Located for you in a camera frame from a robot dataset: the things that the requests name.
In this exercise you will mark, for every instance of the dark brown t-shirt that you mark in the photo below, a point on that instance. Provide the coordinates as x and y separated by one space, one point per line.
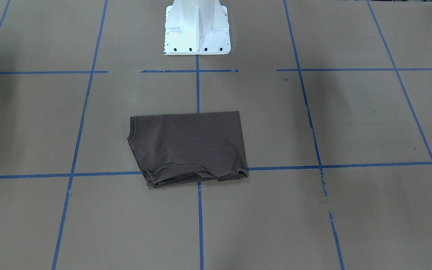
174 149

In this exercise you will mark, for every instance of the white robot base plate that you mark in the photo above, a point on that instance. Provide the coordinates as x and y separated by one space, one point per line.
197 27

